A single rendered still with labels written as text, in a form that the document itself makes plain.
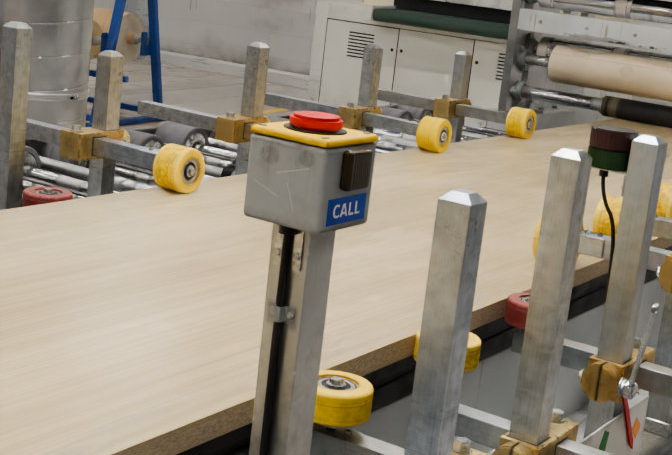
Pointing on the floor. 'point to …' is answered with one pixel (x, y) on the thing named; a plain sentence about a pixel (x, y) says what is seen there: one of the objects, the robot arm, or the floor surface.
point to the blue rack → (142, 32)
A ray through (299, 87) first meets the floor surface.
